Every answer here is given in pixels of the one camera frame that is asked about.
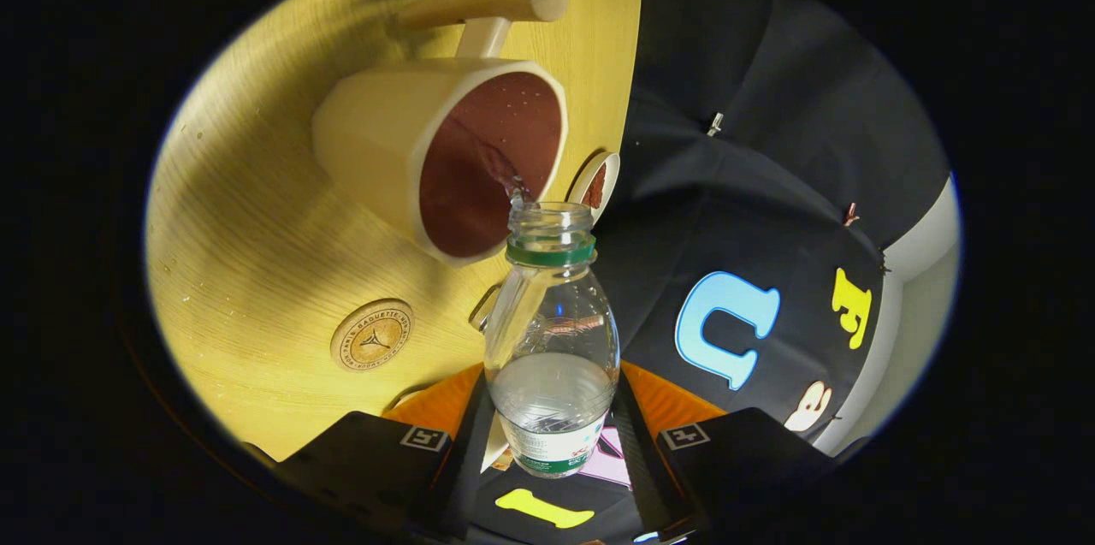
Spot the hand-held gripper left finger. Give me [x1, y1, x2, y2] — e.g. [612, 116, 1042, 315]
[274, 361, 499, 542]

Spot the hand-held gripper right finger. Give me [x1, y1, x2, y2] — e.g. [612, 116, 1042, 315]
[609, 361, 843, 542]

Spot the clear plastic juice bottle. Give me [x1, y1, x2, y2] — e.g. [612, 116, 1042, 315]
[483, 201, 622, 479]

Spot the round wooden coaster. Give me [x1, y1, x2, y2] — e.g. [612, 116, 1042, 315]
[330, 299, 414, 373]

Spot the cream cup with wooden handle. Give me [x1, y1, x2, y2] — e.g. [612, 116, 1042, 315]
[311, 0, 571, 268]

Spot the small white plate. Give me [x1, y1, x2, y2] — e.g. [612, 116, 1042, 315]
[567, 151, 621, 225]

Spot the wooden table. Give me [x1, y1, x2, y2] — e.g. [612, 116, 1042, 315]
[144, 0, 644, 462]

